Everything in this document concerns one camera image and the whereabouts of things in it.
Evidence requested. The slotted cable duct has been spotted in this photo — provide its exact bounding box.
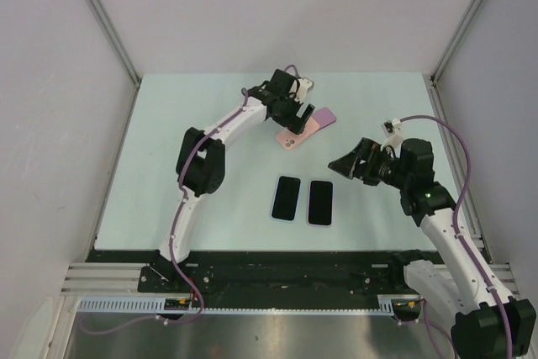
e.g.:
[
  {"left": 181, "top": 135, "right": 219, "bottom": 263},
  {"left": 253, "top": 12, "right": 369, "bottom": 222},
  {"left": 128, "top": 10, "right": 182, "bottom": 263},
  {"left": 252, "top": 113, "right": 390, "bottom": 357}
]
[{"left": 77, "top": 293, "right": 425, "bottom": 318}]

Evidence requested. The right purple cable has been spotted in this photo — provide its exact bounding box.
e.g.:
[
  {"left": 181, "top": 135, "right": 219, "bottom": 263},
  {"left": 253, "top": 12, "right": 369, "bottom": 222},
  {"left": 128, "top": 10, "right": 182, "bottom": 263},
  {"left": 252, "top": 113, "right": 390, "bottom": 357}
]
[{"left": 397, "top": 114, "right": 516, "bottom": 359}]

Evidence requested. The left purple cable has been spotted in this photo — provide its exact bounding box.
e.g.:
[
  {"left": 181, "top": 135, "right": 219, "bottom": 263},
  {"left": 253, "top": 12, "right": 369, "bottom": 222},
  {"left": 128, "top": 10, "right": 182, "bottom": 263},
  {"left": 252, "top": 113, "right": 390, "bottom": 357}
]
[{"left": 79, "top": 65, "right": 302, "bottom": 335}]

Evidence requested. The black smartphone blue frame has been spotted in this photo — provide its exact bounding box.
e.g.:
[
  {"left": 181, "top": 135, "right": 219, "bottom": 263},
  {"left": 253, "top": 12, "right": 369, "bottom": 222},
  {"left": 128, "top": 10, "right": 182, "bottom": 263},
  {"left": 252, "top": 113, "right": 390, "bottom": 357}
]
[{"left": 271, "top": 176, "right": 301, "bottom": 221}]

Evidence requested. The pink phone case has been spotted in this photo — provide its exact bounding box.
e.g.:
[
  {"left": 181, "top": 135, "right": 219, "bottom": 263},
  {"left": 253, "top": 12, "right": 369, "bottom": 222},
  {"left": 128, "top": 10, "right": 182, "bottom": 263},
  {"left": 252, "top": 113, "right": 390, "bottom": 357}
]
[{"left": 276, "top": 118, "right": 319, "bottom": 150}]

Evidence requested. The right aluminium frame post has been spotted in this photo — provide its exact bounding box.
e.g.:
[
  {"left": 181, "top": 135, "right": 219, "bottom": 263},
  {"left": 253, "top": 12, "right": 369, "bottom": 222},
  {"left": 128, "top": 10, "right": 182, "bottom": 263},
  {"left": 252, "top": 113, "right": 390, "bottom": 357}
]
[{"left": 430, "top": 0, "right": 487, "bottom": 87}]

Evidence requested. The purple phone case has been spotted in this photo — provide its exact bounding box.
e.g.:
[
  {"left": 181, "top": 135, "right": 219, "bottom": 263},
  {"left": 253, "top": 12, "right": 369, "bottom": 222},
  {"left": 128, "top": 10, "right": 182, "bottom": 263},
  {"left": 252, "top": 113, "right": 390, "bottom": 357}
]
[{"left": 312, "top": 107, "right": 337, "bottom": 129}]

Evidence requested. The purple cable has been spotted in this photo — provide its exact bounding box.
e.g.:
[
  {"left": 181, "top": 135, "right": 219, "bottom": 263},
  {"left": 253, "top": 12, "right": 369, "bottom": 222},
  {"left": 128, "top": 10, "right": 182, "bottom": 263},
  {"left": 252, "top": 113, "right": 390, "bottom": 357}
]
[
  {"left": 397, "top": 114, "right": 516, "bottom": 359},
  {"left": 79, "top": 65, "right": 302, "bottom": 335}
]

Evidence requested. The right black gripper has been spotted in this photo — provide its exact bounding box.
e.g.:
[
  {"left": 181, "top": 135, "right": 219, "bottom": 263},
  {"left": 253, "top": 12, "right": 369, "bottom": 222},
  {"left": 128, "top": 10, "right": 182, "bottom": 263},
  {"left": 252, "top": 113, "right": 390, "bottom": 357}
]
[{"left": 328, "top": 137, "right": 410, "bottom": 189}]

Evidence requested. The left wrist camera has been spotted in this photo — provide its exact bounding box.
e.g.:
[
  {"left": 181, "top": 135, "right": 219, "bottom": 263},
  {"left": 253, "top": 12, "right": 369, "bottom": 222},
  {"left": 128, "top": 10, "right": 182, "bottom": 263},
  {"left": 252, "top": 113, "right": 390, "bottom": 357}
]
[{"left": 293, "top": 77, "right": 314, "bottom": 103}]

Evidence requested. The black smartphone teal frame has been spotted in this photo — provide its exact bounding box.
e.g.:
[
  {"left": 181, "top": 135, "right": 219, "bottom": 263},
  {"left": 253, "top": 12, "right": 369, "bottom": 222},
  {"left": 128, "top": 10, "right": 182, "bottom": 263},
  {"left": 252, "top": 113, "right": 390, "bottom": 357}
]
[{"left": 307, "top": 180, "right": 334, "bottom": 226}]

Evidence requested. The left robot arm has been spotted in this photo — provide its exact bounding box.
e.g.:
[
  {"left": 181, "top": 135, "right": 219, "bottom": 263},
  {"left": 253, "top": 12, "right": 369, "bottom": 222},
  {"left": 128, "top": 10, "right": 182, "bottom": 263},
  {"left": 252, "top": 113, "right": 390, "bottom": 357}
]
[{"left": 151, "top": 65, "right": 314, "bottom": 292}]

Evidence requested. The left aluminium frame post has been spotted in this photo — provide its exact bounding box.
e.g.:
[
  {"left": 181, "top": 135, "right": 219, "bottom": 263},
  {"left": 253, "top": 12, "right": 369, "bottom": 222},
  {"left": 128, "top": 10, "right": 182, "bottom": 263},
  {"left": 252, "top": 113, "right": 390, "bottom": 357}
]
[{"left": 85, "top": 0, "right": 141, "bottom": 88}]

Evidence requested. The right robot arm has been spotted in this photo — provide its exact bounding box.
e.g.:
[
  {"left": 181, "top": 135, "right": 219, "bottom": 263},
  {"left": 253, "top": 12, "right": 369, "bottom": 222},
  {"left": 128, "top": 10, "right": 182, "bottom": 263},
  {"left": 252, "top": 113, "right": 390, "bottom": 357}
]
[{"left": 328, "top": 138, "right": 537, "bottom": 358}]

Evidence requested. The lavender phone case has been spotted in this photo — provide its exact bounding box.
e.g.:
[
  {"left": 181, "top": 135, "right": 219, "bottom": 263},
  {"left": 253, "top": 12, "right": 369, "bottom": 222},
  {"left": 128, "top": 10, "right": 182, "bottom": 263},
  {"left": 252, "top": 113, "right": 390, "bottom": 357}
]
[{"left": 305, "top": 179, "right": 335, "bottom": 229}]

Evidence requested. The light blue phone case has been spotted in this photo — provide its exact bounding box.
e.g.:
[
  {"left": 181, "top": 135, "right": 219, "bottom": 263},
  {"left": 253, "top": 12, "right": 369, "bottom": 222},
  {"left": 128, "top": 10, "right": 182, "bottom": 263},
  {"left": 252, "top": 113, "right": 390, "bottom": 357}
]
[{"left": 269, "top": 175, "right": 303, "bottom": 224}]

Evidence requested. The aluminium frame post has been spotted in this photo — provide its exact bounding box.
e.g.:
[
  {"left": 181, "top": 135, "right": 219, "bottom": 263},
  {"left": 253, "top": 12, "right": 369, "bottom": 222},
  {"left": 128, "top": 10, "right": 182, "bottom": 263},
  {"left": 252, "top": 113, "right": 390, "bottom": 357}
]
[
  {"left": 85, "top": 0, "right": 141, "bottom": 88},
  {"left": 430, "top": 0, "right": 487, "bottom": 87}
]

